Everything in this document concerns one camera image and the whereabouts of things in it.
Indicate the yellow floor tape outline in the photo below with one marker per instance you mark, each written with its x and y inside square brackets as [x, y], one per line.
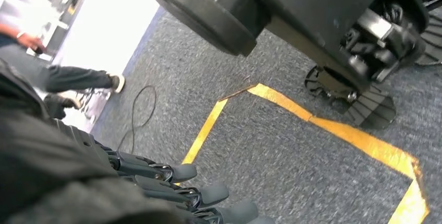
[283, 101]

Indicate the chrome chair base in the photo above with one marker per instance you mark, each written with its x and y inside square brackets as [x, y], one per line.
[93, 101]

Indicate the person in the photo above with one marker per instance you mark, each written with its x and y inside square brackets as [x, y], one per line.
[69, 77]

